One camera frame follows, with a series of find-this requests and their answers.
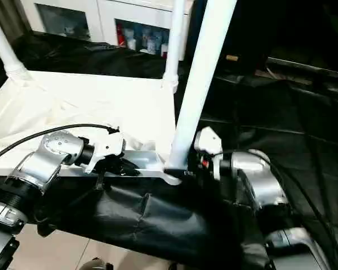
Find black mat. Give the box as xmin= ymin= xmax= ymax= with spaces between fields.
xmin=0 ymin=30 xmax=338 ymax=270

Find dark left robot foot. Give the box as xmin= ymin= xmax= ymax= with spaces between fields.
xmin=83 ymin=256 xmax=114 ymax=270

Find white cabinet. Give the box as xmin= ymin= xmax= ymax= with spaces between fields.
xmin=28 ymin=0 xmax=193 ymax=61

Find white plastic table leg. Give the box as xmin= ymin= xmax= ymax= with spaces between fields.
xmin=162 ymin=0 xmax=187 ymax=91
xmin=0 ymin=5 xmax=28 ymax=82
xmin=164 ymin=0 xmax=238 ymax=177

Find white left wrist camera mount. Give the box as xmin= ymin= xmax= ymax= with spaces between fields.
xmin=84 ymin=129 xmax=127 ymax=173

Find red bottle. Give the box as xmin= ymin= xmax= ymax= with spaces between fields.
xmin=117 ymin=24 xmax=127 ymax=47

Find black rod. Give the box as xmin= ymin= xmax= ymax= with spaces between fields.
xmin=266 ymin=57 xmax=338 ymax=81

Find black box with gold label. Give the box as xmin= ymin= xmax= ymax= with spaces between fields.
xmin=191 ymin=0 xmax=271 ymax=74

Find white plastic table top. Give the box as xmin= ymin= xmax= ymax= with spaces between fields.
xmin=0 ymin=70 xmax=184 ymax=187

